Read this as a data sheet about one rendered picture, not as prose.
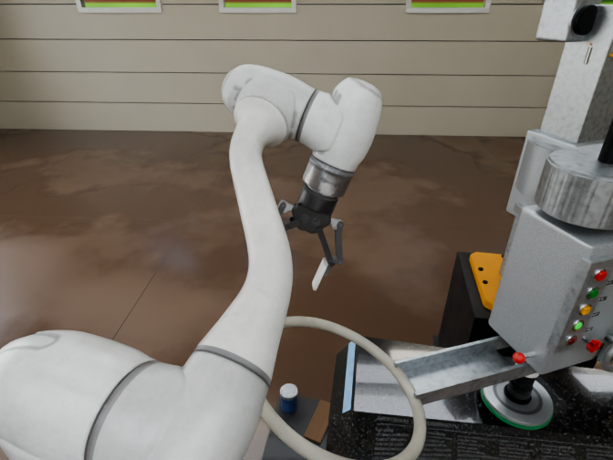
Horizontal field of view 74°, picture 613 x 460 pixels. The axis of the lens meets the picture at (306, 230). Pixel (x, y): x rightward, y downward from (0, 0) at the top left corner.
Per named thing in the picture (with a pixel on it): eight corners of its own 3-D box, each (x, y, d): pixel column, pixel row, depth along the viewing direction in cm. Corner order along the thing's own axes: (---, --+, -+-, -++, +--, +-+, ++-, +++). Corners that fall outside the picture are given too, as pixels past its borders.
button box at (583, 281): (568, 340, 108) (607, 251, 94) (577, 348, 106) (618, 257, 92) (545, 347, 106) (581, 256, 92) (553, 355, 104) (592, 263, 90)
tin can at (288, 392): (297, 412, 231) (297, 397, 225) (280, 413, 231) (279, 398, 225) (297, 398, 240) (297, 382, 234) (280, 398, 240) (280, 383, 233)
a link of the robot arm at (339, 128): (359, 168, 83) (301, 142, 83) (393, 93, 77) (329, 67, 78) (357, 178, 73) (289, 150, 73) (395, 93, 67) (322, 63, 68)
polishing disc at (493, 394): (479, 366, 147) (480, 363, 146) (544, 379, 142) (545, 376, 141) (485, 416, 129) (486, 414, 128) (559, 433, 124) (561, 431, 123)
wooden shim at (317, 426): (320, 401, 238) (320, 399, 238) (336, 406, 235) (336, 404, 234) (303, 437, 219) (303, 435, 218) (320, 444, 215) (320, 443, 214)
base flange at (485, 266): (467, 256, 240) (469, 249, 238) (556, 265, 233) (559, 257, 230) (484, 311, 198) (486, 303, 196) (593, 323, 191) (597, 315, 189)
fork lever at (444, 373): (565, 320, 140) (570, 308, 138) (618, 361, 124) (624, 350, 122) (386, 363, 121) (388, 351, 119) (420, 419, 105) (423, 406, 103)
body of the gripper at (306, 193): (303, 188, 76) (285, 231, 79) (344, 203, 77) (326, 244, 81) (300, 176, 82) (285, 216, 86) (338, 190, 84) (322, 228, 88)
